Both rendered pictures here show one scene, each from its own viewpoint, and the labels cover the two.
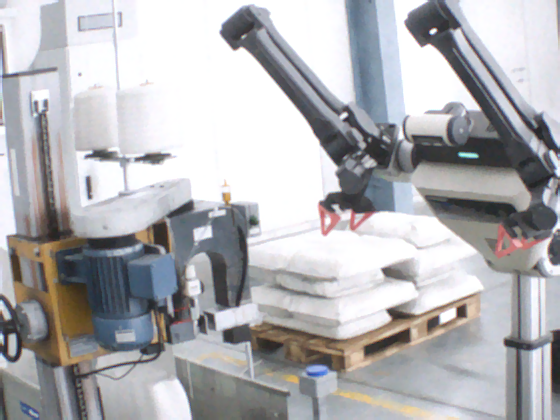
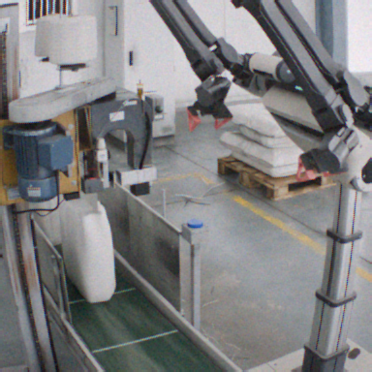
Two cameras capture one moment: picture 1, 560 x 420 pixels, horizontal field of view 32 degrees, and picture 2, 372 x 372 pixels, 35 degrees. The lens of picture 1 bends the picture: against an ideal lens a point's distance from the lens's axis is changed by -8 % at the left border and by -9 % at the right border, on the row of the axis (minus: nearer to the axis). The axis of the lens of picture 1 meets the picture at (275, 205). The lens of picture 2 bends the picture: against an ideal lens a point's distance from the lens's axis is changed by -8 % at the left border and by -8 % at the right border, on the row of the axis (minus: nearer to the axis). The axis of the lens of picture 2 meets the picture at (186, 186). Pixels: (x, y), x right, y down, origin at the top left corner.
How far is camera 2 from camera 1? 72 cm
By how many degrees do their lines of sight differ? 15
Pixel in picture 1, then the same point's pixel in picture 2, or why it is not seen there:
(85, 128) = (39, 42)
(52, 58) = not seen: outside the picture
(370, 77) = (325, 13)
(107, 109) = not seen: hidden behind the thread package
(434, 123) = (268, 63)
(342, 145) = (205, 69)
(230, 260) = (137, 136)
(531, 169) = (325, 117)
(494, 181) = not seen: hidden behind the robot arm
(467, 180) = (299, 108)
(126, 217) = (39, 109)
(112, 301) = (27, 167)
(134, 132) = (55, 49)
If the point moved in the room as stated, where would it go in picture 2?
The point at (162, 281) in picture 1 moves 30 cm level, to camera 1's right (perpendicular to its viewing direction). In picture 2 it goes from (59, 156) to (153, 159)
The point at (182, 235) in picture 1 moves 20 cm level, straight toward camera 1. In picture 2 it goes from (101, 117) to (87, 132)
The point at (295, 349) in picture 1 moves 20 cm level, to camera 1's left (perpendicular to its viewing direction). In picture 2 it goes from (246, 178) to (222, 176)
